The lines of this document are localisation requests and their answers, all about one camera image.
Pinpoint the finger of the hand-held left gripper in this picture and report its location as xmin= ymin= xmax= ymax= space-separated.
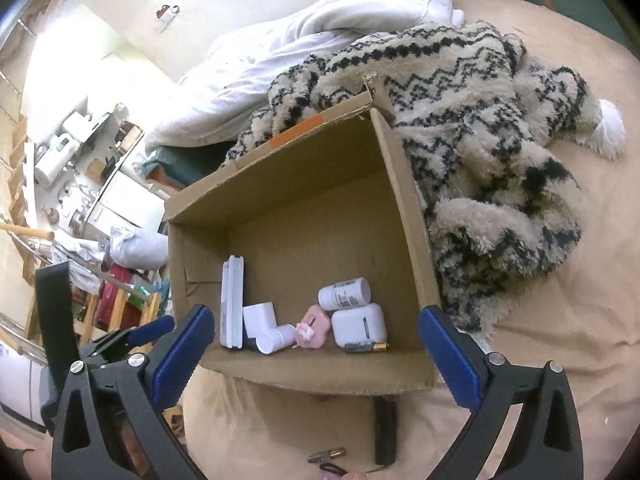
xmin=78 ymin=315 xmax=177 ymax=362

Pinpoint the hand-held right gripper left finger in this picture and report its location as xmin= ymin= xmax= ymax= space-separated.
xmin=50 ymin=304 xmax=216 ymax=480

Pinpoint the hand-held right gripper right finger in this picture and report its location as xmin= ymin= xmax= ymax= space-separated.
xmin=417 ymin=305 xmax=586 ymax=480

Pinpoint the white box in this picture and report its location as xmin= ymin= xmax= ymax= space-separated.
xmin=219 ymin=255 xmax=246 ymax=350

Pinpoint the small white tube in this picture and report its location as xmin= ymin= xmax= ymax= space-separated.
xmin=256 ymin=324 xmax=297 ymax=356

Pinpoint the white labelled bottle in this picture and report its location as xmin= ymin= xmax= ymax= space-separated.
xmin=318 ymin=276 xmax=372 ymax=312

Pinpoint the pink flower-shaped case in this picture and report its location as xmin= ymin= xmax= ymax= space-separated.
xmin=294 ymin=304 xmax=334 ymax=350

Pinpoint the cardboard box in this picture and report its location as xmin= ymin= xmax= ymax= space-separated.
xmin=165 ymin=74 xmax=444 ymax=395

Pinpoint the yellow wooden rack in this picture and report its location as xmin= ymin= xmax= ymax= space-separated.
xmin=74 ymin=287 xmax=167 ymax=347

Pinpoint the red bag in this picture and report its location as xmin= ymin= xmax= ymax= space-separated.
xmin=96 ymin=264 xmax=147 ymax=327

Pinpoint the white clothes pile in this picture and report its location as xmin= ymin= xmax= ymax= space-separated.
xmin=49 ymin=232 xmax=109 ymax=292

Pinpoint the wooden pole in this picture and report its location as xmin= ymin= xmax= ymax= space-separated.
xmin=0 ymin=221 xmax=54 ymax=242

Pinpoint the grey plastic bag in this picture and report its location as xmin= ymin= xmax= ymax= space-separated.
xmin=109 ymin=226 xmax=170 ymax=269

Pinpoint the white charger adapter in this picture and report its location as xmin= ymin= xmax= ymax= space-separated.
xmin=242 ymin=301 xmax=279 ymax=341

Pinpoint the white earbuds case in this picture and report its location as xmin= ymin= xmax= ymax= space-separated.
xmin=331 ymin=302 xmax=388 ymax=349

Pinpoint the black rectangular bar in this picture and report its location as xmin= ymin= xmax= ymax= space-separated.
xmin=373 ymin=396 xmax=399 ymax=466

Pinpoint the beige bed sheet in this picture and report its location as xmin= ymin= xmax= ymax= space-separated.
xmin=170 ymin=0 xmax=640 ymax=480

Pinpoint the white kitchen cabinet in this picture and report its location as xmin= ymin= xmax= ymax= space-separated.
xmin=89 ymin=149 xmax=167 ymax=234

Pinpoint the white kitchen appliance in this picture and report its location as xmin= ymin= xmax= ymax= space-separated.
xmin=32 ymin=131 xmax=84 ymax=189

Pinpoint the black and cream patterned blanket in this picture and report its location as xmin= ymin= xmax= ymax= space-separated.
xmin=220 ymin=20 xmax=627 ymax=335

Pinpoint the white duvet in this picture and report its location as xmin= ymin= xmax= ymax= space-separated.
xmin=144 ymin=0 xmax=467 ymax=150

